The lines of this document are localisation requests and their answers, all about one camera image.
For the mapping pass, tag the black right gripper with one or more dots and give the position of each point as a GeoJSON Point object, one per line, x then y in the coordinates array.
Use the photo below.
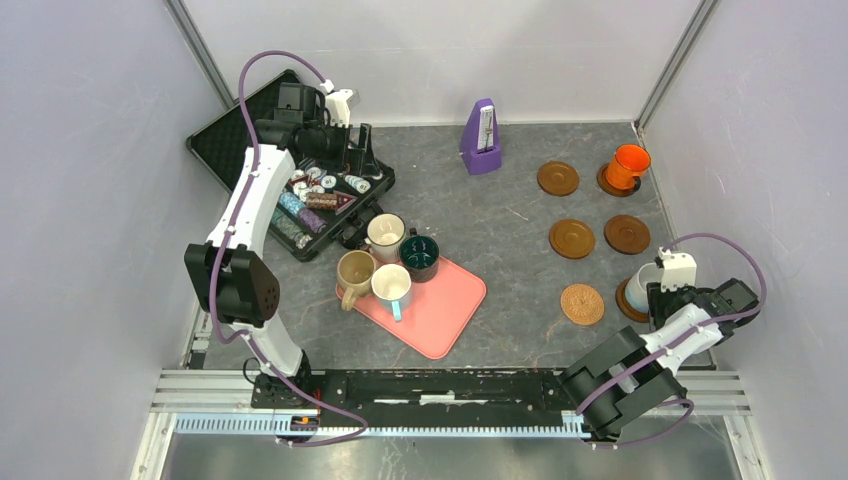
{"type": "Point", "coordinates": [656, 298]}

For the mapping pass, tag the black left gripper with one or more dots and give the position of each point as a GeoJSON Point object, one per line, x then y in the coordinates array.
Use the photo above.
{"type": "Point", "coordinates": [359, 162]}

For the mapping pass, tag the white ribbed black-rimmed mug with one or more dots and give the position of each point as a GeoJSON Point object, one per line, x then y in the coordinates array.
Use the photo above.
{"type": "Point", "coordinates": [385, 234]}

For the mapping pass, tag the brown wooden coaster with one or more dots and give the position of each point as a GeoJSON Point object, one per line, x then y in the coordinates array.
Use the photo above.
{"type": "Point", "coordinates": [557, 178]}
{"type": "Point", "coordinates": [627, 234]}
{"type": "Point", "coordinates": [571, 239]}
{"type": "Point", "coordinates": [610, 189]}
{"type": "Point", "coordinates": [625, 307]}

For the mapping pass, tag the dark green mug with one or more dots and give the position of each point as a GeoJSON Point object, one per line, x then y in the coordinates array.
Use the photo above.
{"type": "Point", "coordinates": [420, 256]}

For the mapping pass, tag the beige mug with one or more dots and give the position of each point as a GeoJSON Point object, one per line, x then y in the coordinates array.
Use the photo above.
{"type": "Point", "coordinates": [354, 272]}

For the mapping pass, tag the white mug blue handle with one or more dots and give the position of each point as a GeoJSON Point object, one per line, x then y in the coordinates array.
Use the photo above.
{"type": "Point", "coordinates": [392, 285]}

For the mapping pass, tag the woven rattan coaster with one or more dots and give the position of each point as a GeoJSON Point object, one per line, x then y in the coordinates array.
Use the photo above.
{"type": "Point", "coordinates": [582, 304]}

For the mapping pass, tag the orange mug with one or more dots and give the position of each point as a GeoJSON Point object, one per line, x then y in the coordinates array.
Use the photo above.
{"type": "Point", "coordinates": [628, 161]}

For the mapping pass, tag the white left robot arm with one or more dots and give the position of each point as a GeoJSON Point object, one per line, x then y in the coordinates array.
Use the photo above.
{"type": "Point", "coordinates": [227, 271]}

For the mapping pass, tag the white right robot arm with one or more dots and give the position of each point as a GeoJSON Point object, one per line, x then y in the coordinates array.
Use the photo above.
{"type": "Point", "coordinates": [630, 373]}

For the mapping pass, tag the all in triangle button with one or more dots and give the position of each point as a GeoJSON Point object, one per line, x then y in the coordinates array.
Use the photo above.
{"type": "Point", "coordinates": [343, 201]}

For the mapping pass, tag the black poker chip case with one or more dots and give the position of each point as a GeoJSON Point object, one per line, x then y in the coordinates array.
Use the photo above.
{"type": "Point", "coordinates": [221, 146]}

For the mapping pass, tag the brown poker chip stack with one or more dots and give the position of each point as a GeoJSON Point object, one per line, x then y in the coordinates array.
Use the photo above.
{"type": "Point", "coordinates": [321, 201]}

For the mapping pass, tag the purple poker chip stack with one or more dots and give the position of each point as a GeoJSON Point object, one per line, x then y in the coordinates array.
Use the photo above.
{"type": "Point", "coordinates": [313, 221]}

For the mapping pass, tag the light blue poker chip stack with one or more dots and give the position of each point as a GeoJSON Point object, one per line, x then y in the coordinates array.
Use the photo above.
{"type": "Point", "coordinates": [291, 203]}

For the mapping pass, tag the green poker chip stack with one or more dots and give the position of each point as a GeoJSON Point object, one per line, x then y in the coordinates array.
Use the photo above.
{"type": "Point", "coordinates": [290, 230]}

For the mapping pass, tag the purple metronome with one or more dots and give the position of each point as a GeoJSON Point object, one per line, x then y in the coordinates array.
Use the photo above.
{"type": "Point", "coordinates": [480, 147]}

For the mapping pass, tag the pink plastic tray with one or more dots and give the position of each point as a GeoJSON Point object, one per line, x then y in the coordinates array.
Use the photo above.
{"type": "Point", "coordinates": [439, 311]}

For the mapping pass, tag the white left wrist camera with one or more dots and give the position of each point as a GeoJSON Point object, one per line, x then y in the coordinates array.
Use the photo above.
{"type": "Point", "coordinates": [339, 103]}

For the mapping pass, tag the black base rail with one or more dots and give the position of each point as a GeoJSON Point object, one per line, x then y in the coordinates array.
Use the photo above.
{"type": "Point", "coordinates": [527, 397]}

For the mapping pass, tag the aluminium frame rail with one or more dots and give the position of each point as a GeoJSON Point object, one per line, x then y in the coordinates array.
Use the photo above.
{"type": "Point", "coordinates": [220, 403]}

